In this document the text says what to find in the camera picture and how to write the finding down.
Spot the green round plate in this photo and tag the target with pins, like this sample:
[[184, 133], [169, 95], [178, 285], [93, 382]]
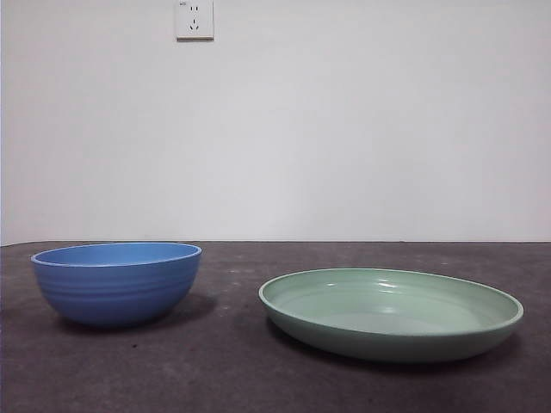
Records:
[[387, 340]]

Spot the blue ribbed bowl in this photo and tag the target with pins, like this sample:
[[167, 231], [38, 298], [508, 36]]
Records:
[[116, 288]]

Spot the white wall socket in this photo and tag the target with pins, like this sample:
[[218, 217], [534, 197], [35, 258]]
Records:
[[194, 21]]

